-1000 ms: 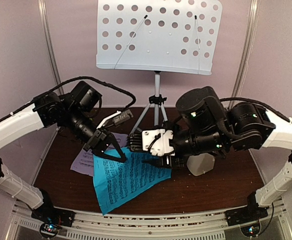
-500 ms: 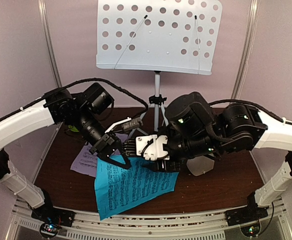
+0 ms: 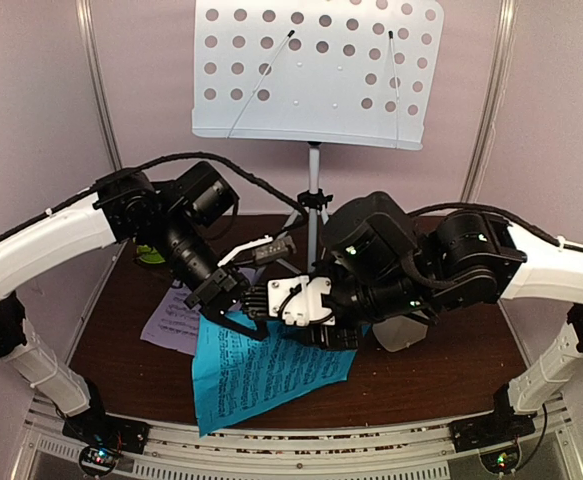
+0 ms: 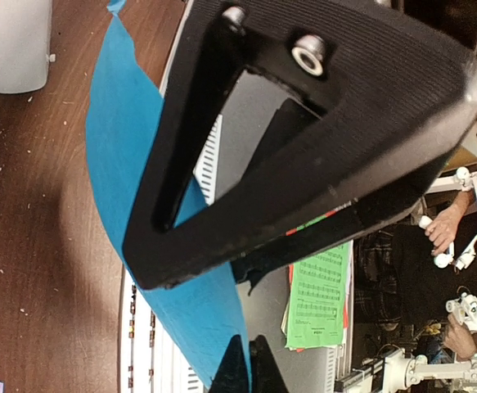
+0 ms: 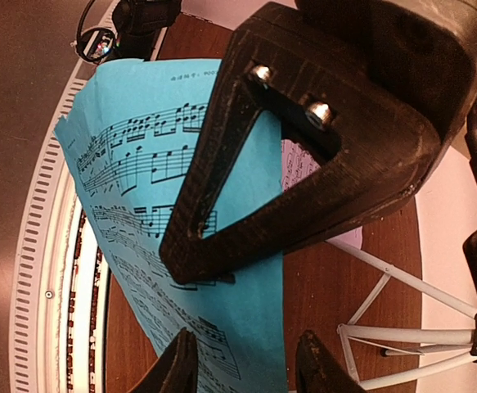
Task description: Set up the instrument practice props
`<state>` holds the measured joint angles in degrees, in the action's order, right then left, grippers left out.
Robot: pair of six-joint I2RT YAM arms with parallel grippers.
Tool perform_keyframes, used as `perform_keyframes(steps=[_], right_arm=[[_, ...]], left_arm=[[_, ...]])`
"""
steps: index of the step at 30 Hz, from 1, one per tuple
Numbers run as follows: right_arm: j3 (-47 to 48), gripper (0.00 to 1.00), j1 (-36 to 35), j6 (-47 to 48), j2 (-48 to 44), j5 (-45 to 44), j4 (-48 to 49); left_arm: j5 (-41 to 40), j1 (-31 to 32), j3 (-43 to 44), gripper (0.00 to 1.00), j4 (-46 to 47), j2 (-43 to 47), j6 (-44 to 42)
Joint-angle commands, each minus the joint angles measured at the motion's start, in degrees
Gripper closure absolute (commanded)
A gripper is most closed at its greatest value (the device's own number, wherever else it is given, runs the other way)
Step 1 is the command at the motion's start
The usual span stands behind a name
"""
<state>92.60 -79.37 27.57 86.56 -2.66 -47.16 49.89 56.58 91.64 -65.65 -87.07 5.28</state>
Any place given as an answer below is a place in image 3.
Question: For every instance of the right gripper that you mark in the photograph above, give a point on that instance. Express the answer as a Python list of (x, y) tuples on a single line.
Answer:
[(317, 338)]

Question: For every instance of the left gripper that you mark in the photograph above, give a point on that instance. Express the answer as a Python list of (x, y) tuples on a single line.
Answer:
[(215, 304)]

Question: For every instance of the white perforated music stand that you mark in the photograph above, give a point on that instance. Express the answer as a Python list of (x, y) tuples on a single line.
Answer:
[(317, 72)]

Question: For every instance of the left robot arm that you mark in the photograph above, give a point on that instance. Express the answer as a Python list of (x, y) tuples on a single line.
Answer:
[(118, 207)]

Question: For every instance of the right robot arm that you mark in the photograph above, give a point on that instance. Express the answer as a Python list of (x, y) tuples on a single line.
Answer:
[(480, 254)]

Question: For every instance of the lilac sheet music page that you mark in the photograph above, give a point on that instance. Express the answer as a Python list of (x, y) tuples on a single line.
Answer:
[(172, 325)]

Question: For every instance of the white metronome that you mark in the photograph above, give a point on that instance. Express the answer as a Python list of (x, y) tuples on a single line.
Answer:
[(398, 333)]

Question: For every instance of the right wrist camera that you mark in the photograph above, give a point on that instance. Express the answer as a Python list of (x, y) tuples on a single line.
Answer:
[(295, 301)]

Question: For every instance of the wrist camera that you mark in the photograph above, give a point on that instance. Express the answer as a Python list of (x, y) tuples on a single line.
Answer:
[(295, 301), (259, 252)]

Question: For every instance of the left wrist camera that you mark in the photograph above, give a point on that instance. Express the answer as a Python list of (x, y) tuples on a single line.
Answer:
[(259, 252)]

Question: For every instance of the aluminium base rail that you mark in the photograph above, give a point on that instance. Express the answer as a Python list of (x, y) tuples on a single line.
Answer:
[(415, 450)]

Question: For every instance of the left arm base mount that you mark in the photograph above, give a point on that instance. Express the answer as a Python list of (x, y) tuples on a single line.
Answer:
[(107, 443)]

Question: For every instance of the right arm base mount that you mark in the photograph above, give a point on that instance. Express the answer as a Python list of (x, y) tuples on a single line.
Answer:
[(496, 438)]

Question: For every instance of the left aluminium corner post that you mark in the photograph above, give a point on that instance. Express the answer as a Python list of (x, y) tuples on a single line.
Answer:
[(88, 35)]

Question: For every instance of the aluminium corner post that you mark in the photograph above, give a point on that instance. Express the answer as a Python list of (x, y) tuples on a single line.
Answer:
[(494, 97), (88, 35)]

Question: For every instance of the right aluminium corner post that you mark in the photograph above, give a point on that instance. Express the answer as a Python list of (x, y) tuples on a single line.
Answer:
[(494, 97)]

